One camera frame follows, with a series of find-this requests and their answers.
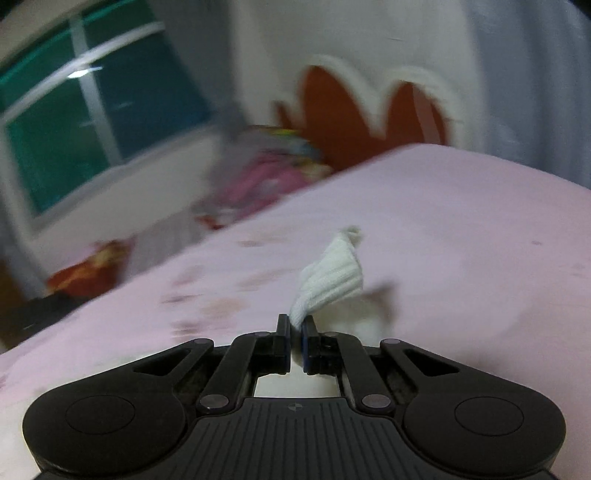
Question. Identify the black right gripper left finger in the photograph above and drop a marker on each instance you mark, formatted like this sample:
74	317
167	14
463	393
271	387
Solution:
272	354

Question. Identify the white knit garment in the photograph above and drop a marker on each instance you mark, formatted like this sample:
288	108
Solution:
337	274

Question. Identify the red floral blanket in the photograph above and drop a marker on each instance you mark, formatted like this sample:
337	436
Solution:
94	276

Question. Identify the red heart-shaped headboard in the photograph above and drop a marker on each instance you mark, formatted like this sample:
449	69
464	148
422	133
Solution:
350	121

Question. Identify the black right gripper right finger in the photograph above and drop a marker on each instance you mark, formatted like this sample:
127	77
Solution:
320	351

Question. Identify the window with white frame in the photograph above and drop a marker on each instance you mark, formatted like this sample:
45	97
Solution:
91	95

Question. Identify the stack of folded clothes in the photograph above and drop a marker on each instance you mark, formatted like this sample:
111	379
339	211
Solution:
260	167

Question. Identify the grey right curtain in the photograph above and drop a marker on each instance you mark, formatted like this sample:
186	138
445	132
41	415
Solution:
200	34

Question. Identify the pink floral quilt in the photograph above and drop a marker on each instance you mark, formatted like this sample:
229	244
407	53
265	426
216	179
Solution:
472	257

